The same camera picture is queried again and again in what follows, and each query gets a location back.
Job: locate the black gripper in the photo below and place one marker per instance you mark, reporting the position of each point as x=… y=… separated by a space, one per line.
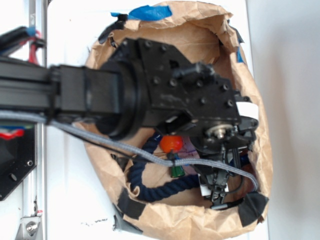
x=193 y=101

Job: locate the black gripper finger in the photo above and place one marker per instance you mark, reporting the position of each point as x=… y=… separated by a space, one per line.
x=206 y=186
x=219 y=184

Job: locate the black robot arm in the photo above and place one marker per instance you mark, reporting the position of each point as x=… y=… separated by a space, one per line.
x=108 y=105

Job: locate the orange toy carrot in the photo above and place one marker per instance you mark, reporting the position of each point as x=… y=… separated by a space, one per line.
x=171 y=145

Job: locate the brown paper bag bin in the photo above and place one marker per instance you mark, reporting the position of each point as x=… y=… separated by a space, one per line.
x=200 y=30

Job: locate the aluminium extrusion rail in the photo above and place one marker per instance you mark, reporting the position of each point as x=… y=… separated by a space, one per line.
x=34 y=195

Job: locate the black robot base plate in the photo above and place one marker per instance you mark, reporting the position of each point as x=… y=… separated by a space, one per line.
x=17 y=159

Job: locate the metal corner bracket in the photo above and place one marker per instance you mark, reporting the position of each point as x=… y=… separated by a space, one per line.
x=30 y=228

